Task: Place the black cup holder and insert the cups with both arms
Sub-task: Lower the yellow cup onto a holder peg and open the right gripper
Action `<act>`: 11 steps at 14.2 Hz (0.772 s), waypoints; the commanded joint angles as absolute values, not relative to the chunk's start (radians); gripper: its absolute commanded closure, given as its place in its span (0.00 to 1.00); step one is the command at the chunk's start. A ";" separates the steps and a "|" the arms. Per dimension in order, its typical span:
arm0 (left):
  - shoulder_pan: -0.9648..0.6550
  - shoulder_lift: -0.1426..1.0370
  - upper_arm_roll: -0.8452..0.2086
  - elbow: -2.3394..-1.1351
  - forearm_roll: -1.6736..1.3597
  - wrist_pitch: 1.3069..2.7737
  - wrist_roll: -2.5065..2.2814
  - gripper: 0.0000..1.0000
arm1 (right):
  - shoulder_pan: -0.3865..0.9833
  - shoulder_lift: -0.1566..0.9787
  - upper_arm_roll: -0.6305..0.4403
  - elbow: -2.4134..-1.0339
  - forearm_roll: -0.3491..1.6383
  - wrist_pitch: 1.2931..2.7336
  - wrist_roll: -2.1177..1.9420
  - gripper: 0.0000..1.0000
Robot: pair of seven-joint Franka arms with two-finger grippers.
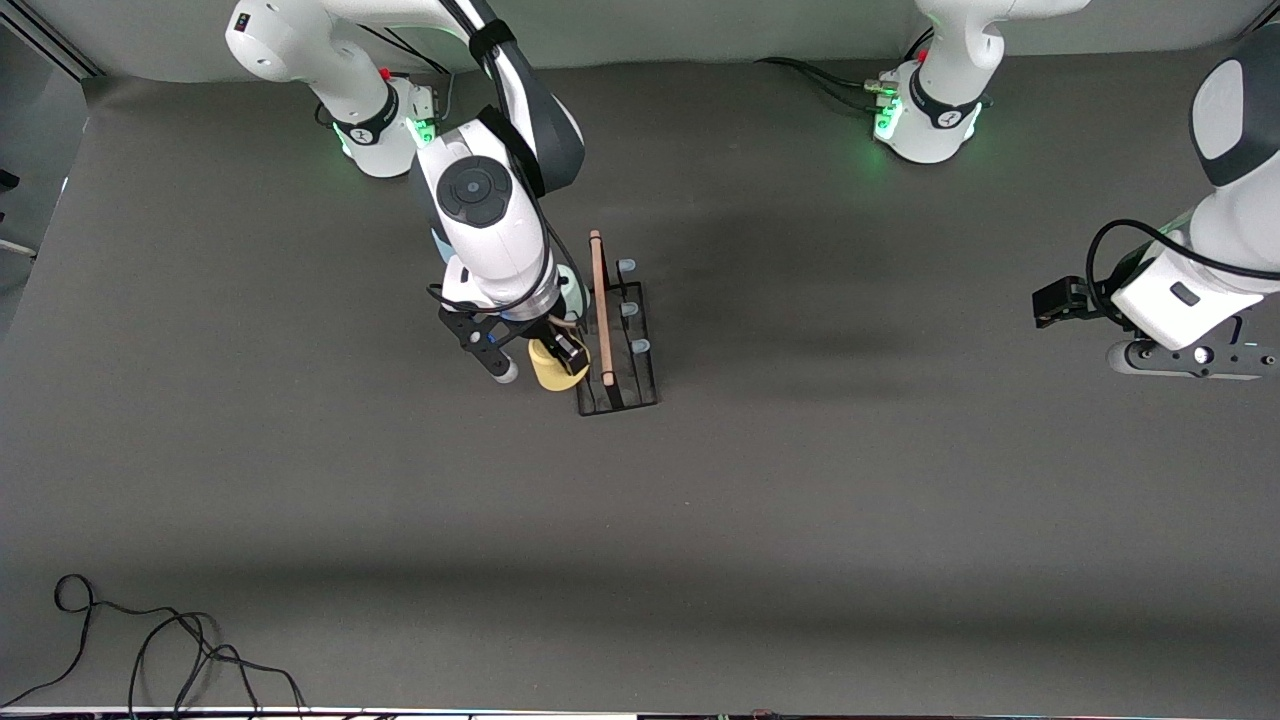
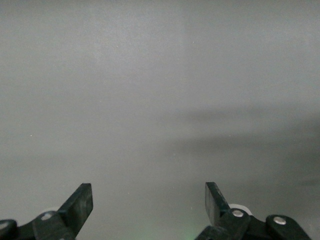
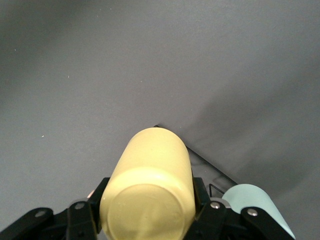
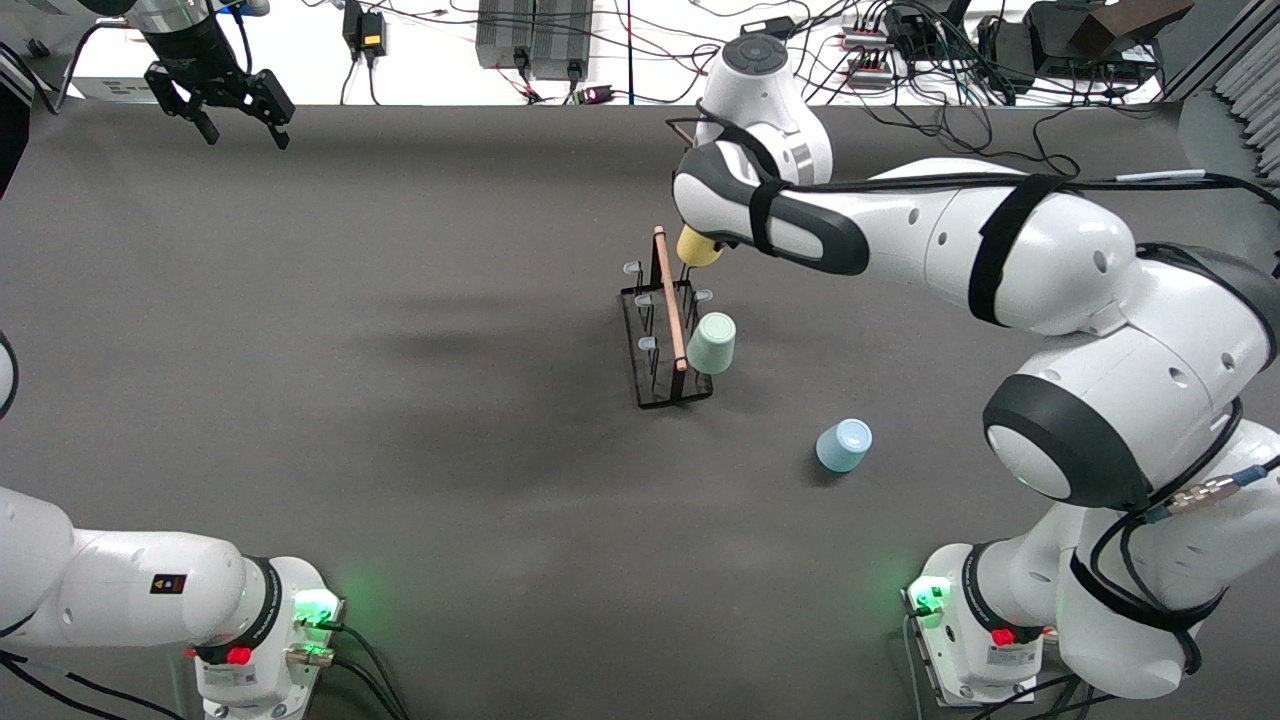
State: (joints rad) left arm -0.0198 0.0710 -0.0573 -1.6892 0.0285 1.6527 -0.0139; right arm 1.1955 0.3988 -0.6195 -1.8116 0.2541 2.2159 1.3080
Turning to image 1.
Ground yellow plastic cup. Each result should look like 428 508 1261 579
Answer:
527 338 592 394

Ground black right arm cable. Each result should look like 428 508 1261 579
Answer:
428 0 561 313

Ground black wire cup holder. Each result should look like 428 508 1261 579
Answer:
574 230 662 418

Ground loose black cable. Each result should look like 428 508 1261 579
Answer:
0 573 307 720

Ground black left arm base cables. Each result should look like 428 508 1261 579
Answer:
755 28 936 113

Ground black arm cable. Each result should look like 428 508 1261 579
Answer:
1087 218 1280 323
428 0 561 313

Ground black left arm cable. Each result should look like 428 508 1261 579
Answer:
1087 218 1280 323

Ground pale green plastic cup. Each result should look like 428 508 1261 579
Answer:
556 264 592 327

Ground black right arm base cables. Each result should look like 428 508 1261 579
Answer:
385 28 457 127

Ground black arm base cables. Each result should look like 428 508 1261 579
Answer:
385 28 457 127
755 28 936 113

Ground dark grey table cloth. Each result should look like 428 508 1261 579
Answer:
0 40 1280 716

